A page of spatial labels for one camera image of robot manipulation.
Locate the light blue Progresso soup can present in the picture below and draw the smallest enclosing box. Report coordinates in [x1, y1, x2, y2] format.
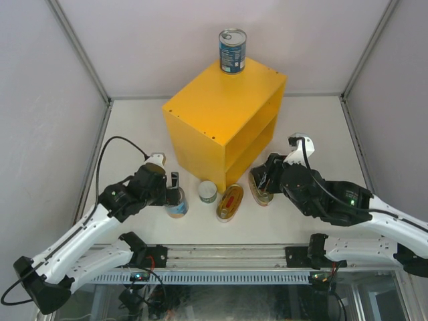
[166, 187, 189, 219]

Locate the dark blue soup can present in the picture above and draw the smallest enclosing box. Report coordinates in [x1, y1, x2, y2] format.
[219, 28, 247, 75]

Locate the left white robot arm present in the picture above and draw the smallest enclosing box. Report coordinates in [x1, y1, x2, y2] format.
[13, 162, 180, 315]

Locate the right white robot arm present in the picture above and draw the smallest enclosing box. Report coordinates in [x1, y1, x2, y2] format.
[249, 153, 427, 278]

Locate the right gold oval fish tin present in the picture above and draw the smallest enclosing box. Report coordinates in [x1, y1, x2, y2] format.
[248, 172, 274, 207]

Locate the gold oval fish tin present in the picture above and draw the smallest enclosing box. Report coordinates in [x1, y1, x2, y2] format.
[216, 184, 243, 223]
[248, 172, 274, 207]

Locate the small green can white lid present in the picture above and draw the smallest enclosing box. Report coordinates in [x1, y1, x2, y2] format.
[198, 181, 217, 203]

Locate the left gold oval fish tin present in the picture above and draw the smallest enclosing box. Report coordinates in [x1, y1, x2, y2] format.
[216, 184, 243, 223]

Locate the yellow two-shelf cabinet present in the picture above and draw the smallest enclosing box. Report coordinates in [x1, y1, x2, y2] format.
[163, 58, 288, 192]

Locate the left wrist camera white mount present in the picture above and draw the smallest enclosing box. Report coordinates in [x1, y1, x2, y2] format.
[144, 152, 166, 170]

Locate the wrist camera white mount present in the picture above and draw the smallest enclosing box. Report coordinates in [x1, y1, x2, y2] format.
[144, 152, 166, 170]
[284, 133, 315, 166]

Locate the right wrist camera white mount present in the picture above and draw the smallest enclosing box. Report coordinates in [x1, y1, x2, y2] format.
[284, 133, 315, 166]

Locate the right black camera cable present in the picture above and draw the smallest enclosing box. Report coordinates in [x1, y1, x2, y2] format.
[290, 136, 428, 231]

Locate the black camera cable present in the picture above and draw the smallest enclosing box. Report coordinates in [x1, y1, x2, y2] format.
[0, 135, 151, 306]
[290, 136, 428, 231]

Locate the left black camera cable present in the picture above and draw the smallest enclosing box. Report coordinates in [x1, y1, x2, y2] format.
[0, 135, 151, 306]

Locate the aluminium front rail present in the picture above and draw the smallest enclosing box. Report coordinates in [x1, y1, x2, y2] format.
[90, 243, 389, 269]

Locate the grey slotted cable duct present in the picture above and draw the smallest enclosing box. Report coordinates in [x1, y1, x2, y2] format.
[90, 270, 330, 285]

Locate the left aluminium corner post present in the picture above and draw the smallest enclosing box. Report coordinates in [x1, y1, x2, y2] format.
[45, 0, 113, 104]

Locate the aluminium corner post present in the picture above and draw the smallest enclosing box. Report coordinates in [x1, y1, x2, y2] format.
[340, 0, 402, 101]
[45, 0, 113, 104]

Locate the right aluminium corner post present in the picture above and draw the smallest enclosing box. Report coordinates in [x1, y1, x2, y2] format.
[340, 0, 402, 101]

